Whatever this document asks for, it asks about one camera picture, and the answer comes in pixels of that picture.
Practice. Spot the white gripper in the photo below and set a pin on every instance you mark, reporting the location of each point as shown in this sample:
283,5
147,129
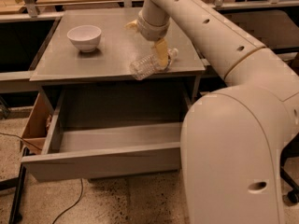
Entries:
151,29

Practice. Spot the clear plastic water bottle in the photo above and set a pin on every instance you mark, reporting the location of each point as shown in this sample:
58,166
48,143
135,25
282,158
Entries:
148,65

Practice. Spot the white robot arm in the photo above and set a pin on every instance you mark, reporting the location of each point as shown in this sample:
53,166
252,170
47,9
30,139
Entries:
231,139

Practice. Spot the grey cabinet counter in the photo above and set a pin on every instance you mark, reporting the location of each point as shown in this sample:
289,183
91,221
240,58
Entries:
63,66

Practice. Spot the grey open top drawer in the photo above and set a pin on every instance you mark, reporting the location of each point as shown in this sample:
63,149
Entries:
107,131

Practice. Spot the white ceramic bowl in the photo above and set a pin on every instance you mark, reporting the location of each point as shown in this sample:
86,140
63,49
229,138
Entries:
85,38

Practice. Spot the black office chair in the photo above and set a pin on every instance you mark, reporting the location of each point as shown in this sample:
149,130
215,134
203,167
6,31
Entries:
279,30

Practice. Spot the black metal stand leg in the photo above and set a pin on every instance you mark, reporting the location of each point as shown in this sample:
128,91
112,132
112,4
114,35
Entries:
16,183

